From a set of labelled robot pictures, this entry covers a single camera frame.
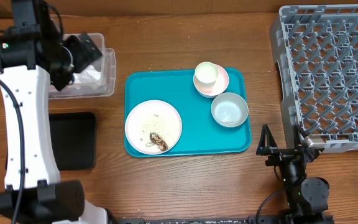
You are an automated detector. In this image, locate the large white plate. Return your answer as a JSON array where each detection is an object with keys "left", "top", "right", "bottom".
[{"left": 125, "top": 100, "right": 183, "bottom": 156}]

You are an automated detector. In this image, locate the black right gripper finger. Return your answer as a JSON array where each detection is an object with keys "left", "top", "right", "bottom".
[
  {"left": 293, "top": 124, "right": 310, "bottom": 149},
  {"left": 257, "top": 124, "right": 278, "bottom": 150}
]

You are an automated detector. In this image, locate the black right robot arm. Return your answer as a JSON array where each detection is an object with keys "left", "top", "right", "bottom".
[{"left": 255, "top": 124, "right": 334, "bottom": 223}]

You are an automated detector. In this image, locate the grey dishwasher rack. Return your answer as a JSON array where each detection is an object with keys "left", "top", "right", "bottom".
[{"left": 269, "top": 4, "right": 358, "bottom": 153}]

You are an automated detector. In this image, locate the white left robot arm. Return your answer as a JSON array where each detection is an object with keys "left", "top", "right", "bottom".
[{"left": 0, "top": 0, "right": 115, "bottom": 223}]

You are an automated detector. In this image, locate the white napkin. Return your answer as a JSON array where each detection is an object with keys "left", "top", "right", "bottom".
[{"left": 72, "top": 65, "right": 102, "bottom": 88}]

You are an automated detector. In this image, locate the black tray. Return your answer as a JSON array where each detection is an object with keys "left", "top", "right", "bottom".
[{"left": 49, "top": 112, "right": 96, "bottom": 171}]

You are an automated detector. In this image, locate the brown food scrap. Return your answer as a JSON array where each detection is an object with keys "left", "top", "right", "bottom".
[{"left": 149, "top": 133, "right": 168, "bottom": 152}]

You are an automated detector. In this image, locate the pale yellow cup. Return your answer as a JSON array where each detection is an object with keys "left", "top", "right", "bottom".
[{"left": 195, "top": 62, "right": 219, "bottom": 91}]

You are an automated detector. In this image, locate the small pink saucer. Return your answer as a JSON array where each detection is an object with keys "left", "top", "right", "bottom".
[{"left": 193, "top": 64, "right": 229, "bottom": 98}]

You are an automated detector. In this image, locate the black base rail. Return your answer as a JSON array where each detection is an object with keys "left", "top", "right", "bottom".
[{"left": 108, "top": 215, "right": 285, "bottom": 224}]

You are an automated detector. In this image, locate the clear plastic bin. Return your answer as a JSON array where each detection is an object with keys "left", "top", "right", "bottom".
[{"left": 48, "top": 33, "right": 116, "bottom": 99}]

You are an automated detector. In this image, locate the grey bowl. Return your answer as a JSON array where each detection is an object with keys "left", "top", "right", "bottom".
[{"left": 211, "top": 93, "right": 249, "bottom": 128}]

